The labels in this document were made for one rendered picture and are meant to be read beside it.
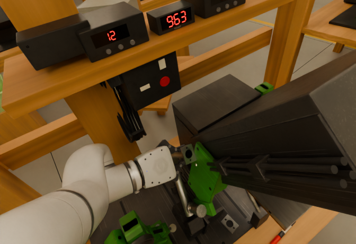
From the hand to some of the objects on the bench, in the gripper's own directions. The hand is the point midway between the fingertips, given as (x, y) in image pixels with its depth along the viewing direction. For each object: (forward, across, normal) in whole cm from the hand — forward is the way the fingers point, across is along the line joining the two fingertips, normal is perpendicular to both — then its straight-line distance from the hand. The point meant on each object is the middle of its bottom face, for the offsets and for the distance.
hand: (183, 154), depth 66 cm
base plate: (+21, +22, -20) cm, 37 cm away
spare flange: (+14, +33, -9) cm, 37 cm away
